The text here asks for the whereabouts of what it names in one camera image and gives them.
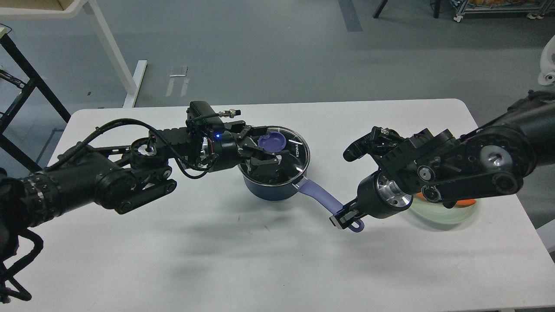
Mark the blue saucepan with handle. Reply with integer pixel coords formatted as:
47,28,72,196
238,126,366,233

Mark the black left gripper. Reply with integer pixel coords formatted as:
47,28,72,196
203,123,290,180

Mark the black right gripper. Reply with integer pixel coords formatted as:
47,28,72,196
329,171,414,230

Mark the clear glass plate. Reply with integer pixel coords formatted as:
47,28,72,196
409,193,480,225

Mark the wheeled metal cart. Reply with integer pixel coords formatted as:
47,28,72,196
450,0,554,23

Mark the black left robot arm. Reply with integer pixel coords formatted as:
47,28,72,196
1,115,290,303

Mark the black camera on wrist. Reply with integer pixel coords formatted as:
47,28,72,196
343,126,406,162
186,101,242,135

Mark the orange toy carrot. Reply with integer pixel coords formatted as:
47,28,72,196
455,199,477,207

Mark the white office chair base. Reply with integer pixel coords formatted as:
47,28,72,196
537,36,555,86

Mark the glass pot lid blue knob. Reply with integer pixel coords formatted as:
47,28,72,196
243,126,311,185

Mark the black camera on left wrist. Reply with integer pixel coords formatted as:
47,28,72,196
186,101,242,135

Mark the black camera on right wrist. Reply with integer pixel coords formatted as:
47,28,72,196
343,126,406,162

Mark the black metal rack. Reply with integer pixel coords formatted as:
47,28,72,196
0,25,71,172

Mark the white desk frame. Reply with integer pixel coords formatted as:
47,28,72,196
1,0,147,112

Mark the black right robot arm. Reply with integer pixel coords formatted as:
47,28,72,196
330,90,555,229

